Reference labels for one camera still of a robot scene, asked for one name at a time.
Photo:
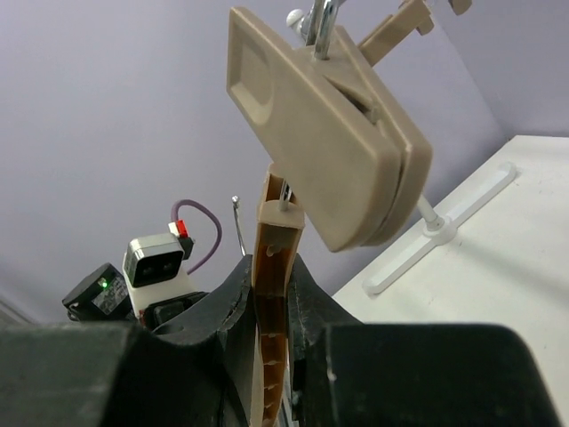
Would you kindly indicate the white metal clothes rack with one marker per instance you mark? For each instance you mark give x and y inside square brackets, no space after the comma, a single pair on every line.
[444,213]

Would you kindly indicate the beige clip hanger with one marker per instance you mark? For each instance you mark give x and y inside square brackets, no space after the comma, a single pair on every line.
[412,15]

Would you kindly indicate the beige hanger with orange underwear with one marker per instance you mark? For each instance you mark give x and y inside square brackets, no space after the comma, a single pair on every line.
[345,156]

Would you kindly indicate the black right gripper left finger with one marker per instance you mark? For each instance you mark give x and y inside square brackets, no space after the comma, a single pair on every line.
[198,369]

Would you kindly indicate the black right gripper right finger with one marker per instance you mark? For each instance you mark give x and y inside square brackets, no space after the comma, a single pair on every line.
[344,372]

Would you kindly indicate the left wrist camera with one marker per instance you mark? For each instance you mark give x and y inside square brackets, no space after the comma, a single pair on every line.
[152,267]

